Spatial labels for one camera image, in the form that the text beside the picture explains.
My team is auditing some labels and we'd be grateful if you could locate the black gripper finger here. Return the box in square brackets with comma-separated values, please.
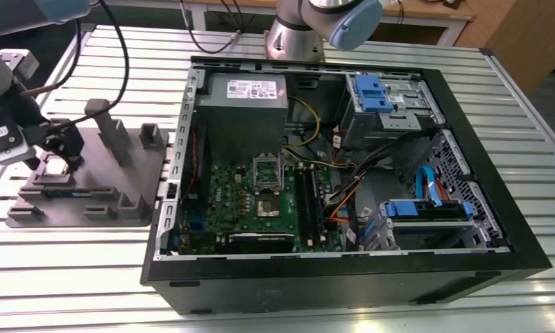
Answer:
[44, 119, 85, 171]
[25, 150, 44, 171]

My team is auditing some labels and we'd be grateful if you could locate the silver CPU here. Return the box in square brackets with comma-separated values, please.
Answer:
[40, 160, 71, 177]

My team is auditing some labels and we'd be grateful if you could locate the metal locking lever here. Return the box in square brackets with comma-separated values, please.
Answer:
[282, 148, 291, 197]

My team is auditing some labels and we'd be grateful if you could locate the CPU socket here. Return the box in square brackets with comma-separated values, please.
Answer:
[252, 193, 288, 220]

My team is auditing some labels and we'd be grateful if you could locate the grey parts rack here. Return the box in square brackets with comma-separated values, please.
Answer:
[4, 99, 172, 229]

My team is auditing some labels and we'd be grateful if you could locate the green motherboard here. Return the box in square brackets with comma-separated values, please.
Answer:
[175, 152, 348, 256]

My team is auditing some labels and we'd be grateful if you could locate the grey power supply unit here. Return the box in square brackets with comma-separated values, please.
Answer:
[196, 73, 291, 157]

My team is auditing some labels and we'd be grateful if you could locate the black graphics card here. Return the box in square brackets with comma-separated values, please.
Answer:
[215, 231, 298, 254]

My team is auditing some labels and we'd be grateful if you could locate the black RAM slot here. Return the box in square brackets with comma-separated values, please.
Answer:
[303, 166, 319, 244]
[296, 164, 314, 244]

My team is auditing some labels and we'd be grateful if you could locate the black PC case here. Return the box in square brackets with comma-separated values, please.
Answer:
[140, 55, 554, 316]

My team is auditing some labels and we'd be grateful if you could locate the blue plastic drive latch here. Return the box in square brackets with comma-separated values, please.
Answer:
[354, 74, 395, 114]

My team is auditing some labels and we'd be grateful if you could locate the metal drive cage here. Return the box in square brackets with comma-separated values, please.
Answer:
[340, 72, 449, 150]

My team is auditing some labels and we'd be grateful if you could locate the hard disk in blue carrier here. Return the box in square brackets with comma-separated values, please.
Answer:
[382, 199, 475, 223]

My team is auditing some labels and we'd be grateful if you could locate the metal disk bay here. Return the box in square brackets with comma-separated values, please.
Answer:
[358, 199, 510, 253]

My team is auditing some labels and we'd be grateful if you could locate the wooden cabinet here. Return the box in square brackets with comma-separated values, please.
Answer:
[458, 0, 555, 94]

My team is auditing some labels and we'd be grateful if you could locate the thin black cable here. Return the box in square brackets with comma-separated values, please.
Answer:
[20, 17, 83, 99]

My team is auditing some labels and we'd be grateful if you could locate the thick black camera cable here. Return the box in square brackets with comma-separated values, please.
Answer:
[25, 0, 131, 144]

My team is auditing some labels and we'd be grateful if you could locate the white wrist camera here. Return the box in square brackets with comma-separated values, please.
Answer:
[0, 119, 35, 164]

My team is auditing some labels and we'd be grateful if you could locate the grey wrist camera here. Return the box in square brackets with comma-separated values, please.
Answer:
[0, 48, 41, 84]

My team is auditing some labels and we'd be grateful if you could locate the red twisted wire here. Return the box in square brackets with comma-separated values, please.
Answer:
[188, 130, 203, 195]

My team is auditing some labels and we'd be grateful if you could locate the cable with metal plug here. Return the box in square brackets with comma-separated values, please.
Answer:
[179, 0, 244, 55]

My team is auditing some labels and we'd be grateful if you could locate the yellow wire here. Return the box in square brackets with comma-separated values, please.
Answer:
[284, 96, 323, 149]

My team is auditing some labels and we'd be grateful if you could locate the orange wire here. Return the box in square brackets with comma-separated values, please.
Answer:
[327, 187, 358, 223]

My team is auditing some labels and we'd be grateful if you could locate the black cable bundle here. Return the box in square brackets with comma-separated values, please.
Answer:
[348, 130, 441, 180]

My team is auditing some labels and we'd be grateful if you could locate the blue flat wire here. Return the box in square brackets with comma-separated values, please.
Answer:
[415, 164, 450, 208]

